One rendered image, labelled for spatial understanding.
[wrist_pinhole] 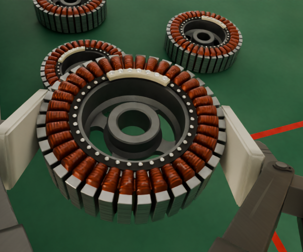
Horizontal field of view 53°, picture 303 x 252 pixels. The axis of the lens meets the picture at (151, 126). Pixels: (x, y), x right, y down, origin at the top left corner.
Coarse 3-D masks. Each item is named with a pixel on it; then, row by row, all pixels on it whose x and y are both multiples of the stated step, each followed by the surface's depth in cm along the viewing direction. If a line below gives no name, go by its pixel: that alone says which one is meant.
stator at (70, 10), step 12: (36, 0) 45; (48, 0) 45; (60, 0) 47; (72, 0) 49; (84, 0) 50; (96, 0) 46; (36, 12) 46; (48, 12) 44; (60, 12) 44; (72, 12) 45; (84, 12) 45; (96, 12) 46; (48, 24) 46; (60, 24) 45; (72, 24) 45; (84, 24) 46; (96, 24) 47
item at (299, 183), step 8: (264, 144) 17; (264, 152) 16; (264, 160) 15; (296, 176) 14; (296, 184) 13; (288, 192) 13; (296, 192) 13; (288, 200) 13; (296, 200) 13; (288, 208) 13; (296, 208) 13
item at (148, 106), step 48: (48, 96) 18; (96, 96) 20; (144, 96) 21; (192, 96) 19; (48, 144) 16; (144, 144) 18; (192, 144) 17; (96, 192) 15; (144, 192) 15; (192, 192) 16
